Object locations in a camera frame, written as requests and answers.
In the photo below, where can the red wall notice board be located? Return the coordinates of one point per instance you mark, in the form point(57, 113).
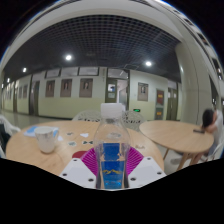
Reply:
point(160, 98)

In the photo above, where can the black bag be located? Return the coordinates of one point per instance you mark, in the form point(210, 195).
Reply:
point(2, 141)

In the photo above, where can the round wooden side table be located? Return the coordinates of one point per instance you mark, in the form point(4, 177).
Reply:
point(173, 133)

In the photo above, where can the person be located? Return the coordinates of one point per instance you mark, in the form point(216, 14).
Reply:
point(208, 118)

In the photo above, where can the dark green open door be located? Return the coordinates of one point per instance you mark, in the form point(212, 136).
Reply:
point(111, 91)

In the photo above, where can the clear blue-labelled water bottle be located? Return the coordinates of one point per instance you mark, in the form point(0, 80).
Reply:
point(111, 160)

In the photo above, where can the dark double door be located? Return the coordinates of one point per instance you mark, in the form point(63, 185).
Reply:
point(172, 103)

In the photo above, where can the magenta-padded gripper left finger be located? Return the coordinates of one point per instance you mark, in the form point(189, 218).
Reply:
point(76, 171)

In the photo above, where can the white lattice plastic chair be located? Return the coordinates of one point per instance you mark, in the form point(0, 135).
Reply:
point(8, 126)
point(86, 116)
point(135, 120)

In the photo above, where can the framed wall portraits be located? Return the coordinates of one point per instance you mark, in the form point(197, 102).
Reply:
point(86, 87)

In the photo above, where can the small printed paper card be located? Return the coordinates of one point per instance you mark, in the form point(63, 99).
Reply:
point(140, 146)
point(85, 142)
point(69, 133)
point(84, 134)
point(90, 142)
point(71, 143)

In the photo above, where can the green exit sign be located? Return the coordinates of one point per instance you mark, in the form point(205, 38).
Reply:
point(136, 110)

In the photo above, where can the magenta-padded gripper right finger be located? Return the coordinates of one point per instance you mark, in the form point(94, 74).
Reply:
point(146, 171)

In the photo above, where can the white chair with wooden legs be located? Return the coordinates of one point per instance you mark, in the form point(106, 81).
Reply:
point(218, 151)

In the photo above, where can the black phone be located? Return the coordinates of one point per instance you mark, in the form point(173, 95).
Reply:
point(199, 131)

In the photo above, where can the round ceiling lights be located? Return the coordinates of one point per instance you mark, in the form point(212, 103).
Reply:
point(68, 57)

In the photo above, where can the dark corridor door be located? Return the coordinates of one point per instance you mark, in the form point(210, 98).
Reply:
point(34, 98)

